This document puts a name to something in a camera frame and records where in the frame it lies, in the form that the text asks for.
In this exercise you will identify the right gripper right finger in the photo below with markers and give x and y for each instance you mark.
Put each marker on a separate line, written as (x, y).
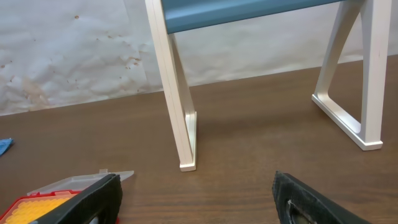
(298, 202)

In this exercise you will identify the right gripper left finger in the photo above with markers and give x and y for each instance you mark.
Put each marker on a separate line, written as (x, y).
(93, 199)

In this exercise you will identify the red and yellow tip box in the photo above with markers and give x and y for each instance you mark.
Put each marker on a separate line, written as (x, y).
(34, 208)

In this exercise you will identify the blue cloth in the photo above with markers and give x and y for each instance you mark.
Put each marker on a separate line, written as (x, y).
(4, 145)

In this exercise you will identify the white and blue stand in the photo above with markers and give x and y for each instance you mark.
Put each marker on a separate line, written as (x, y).
(174, 93)

